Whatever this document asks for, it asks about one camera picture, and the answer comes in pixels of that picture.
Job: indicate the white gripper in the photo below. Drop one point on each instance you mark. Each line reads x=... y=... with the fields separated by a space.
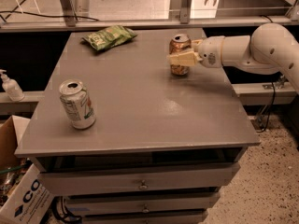
x=210 y=51

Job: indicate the orange soda can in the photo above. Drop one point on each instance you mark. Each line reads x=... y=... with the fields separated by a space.
x=177 y=44

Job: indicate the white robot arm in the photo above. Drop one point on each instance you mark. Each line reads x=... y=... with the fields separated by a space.
x=270 y=49

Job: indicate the green jalapeno chip bag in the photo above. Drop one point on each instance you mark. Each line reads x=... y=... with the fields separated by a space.
x=109 y=37

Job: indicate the white green soda can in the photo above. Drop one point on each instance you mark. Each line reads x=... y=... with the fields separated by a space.
x=77 y=103

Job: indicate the grey drawer cabinet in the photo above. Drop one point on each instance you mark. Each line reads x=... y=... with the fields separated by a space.
x=183 y=135

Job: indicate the top drawer knob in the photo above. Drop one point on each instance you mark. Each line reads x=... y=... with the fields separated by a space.
x=143 y=185

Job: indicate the drawer knob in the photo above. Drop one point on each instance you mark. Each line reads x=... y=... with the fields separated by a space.
x=143 y=185
x=145 y=209

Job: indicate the white pump bottle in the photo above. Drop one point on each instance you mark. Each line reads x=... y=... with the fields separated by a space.
x=11 y=87

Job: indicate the cardboard box with print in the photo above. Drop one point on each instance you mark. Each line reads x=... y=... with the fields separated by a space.
x=29 y=200

